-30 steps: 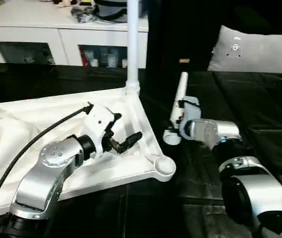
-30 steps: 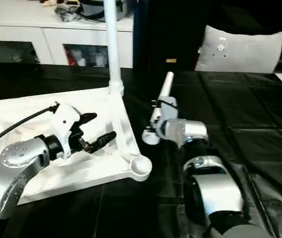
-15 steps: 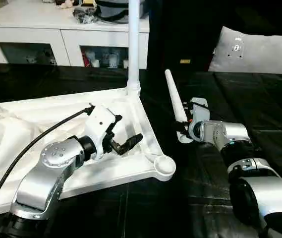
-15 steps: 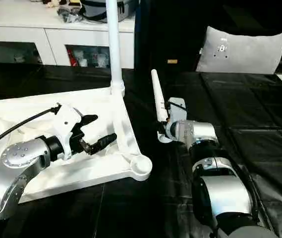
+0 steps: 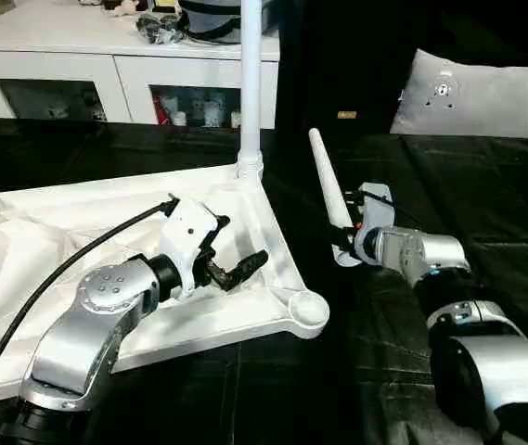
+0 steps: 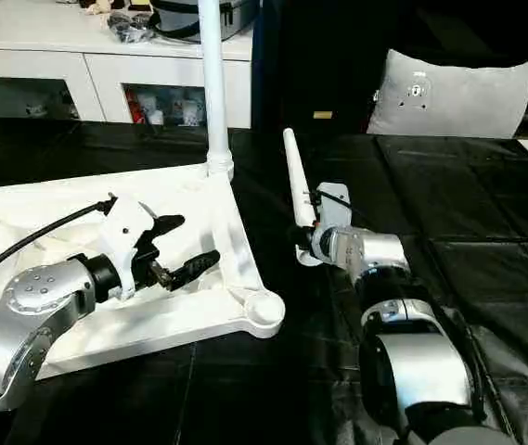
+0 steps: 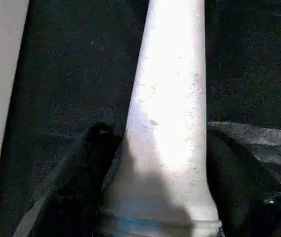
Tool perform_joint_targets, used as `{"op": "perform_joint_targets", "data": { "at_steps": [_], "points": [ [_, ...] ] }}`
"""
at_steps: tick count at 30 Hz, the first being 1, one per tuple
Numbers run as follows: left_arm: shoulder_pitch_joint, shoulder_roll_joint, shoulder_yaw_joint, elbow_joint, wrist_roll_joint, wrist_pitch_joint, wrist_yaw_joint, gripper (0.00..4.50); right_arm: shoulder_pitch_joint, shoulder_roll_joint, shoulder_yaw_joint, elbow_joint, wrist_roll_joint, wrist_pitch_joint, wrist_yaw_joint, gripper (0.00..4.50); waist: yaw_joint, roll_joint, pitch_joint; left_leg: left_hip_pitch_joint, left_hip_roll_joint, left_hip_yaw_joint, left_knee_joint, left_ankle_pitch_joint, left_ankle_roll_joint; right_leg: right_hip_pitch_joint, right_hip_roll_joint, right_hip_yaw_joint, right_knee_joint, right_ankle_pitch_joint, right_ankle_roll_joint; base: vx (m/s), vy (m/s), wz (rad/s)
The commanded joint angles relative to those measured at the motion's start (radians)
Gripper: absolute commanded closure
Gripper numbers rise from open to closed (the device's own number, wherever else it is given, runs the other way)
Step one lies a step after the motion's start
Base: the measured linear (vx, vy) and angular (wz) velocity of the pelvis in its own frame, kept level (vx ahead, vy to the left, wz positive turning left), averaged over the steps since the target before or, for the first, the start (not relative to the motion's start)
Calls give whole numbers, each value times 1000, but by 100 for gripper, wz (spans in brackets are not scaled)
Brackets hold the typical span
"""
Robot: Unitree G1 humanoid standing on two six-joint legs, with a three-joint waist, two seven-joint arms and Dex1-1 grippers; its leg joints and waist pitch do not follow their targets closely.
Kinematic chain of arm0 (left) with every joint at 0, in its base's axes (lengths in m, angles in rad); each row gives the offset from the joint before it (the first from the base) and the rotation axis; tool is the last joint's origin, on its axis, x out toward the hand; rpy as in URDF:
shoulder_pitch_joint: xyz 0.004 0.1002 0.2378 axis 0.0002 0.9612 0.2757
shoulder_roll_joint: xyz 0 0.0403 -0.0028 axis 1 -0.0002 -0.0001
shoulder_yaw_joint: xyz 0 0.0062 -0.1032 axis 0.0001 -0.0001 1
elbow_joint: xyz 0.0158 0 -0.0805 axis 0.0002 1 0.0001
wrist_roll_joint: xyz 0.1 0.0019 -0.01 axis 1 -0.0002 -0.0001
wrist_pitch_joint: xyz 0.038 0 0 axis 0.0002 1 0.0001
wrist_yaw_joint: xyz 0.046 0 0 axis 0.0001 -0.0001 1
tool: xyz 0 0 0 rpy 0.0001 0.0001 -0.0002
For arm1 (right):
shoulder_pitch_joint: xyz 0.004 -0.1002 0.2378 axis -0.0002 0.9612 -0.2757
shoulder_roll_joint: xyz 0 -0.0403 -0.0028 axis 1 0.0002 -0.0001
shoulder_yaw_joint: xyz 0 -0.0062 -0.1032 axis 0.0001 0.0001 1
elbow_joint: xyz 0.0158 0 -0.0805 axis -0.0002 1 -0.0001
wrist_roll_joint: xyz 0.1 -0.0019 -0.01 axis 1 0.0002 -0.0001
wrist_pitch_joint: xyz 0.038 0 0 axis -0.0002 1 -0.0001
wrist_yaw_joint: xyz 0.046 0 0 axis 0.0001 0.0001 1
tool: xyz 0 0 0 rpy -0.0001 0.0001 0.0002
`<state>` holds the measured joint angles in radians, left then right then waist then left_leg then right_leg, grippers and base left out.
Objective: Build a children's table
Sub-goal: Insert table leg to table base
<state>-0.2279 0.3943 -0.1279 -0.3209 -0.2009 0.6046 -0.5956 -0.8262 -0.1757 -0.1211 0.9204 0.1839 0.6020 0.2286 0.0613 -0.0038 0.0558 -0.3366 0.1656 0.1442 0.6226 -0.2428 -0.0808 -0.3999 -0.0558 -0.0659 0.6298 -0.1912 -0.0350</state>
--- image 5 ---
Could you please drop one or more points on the white plastic table top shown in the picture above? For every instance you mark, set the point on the white plastic table top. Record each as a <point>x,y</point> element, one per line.
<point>59,232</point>

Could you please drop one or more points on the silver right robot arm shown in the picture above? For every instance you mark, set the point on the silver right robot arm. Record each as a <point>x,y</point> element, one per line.
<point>458,315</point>

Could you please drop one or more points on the small yellow tag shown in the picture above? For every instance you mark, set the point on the small yellow tag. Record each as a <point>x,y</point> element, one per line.
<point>347,115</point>

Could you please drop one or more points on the black work mat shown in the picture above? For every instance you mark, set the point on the black work mat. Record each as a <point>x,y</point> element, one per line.
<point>486,185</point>

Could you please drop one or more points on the grey pillow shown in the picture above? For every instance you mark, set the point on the grey pillow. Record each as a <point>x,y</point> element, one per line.
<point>477,97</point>

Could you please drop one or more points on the grey black bag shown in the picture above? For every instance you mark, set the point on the grey black bag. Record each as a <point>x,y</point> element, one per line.
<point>208,19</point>

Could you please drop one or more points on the white cabinet with glass doors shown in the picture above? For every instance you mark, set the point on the white cabinet with glass doors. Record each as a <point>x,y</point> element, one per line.
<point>78,56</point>

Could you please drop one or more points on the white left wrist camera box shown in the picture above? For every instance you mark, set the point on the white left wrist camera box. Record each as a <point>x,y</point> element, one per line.
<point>189,236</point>

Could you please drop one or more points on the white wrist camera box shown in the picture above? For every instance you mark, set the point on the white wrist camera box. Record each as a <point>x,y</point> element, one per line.
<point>189,236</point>
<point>375,204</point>

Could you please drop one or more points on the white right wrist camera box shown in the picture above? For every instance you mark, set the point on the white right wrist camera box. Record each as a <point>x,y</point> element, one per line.
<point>375,204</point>

